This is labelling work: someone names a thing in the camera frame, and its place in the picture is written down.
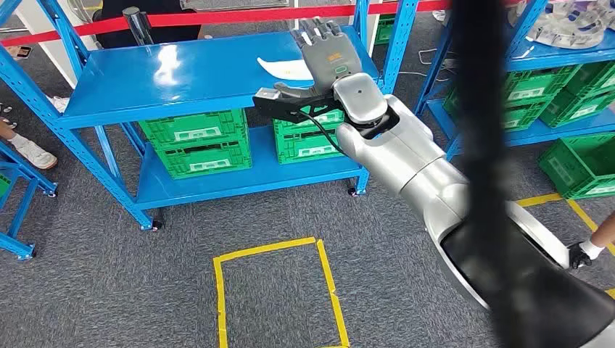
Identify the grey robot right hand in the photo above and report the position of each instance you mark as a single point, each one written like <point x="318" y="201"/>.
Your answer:
<point x="331" y="60"/>

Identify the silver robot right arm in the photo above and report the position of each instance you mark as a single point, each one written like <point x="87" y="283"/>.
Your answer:
<point x="408" y="153"/>

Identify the blue metal shelf rack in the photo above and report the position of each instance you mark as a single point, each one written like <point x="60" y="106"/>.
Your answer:
<point x="21" y="192"/>
<point x="552" y="55"/>
<point x="192" y="77"/>

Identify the green plastic crate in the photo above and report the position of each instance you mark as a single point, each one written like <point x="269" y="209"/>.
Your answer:
<point x="288" y="126"/>
<point x="302" y="148"/>
<point x="192" y="126"/>
<point x="384" y="30"/>
<point x="576" y="110"/>
<point x="204" y="161"/>
<point x="576" y="165"/>
<point x="521" y="117"/>
<point x="593" y="79"/>
<point x="538" y="86"/>

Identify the red barrier tape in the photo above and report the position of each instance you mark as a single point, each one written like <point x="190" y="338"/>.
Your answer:
<point x="216" y="17"/>

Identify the person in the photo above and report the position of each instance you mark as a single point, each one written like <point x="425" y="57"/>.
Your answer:
<point x="149" y="33"/>

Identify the grey cast metal parts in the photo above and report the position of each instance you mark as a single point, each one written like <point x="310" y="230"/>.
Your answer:
<point x="571" y="24"/>

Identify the yellow floor tape rectangle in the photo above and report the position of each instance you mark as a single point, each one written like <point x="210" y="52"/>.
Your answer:
<point x="218" y="298"/>

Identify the person's foot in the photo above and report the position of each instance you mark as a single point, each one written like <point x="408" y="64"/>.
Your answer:
<point x="60" y="104"/>
<point x="34" y="153"/>

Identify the white panel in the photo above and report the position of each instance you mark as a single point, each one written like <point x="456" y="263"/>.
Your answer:
<point x="53" y="43"/>

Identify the yellow floor tape line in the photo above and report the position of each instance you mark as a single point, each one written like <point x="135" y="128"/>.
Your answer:
<point x="584" y="216"/>

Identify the person's leg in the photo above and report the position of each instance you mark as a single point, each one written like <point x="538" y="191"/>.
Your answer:
<point x="593" y="245"/>

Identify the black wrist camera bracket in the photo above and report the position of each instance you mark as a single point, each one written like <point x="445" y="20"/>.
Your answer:
<point x="278" y="108"/>

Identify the black stanchion post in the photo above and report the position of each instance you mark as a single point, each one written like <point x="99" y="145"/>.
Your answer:
<point x="138" y="26"/>

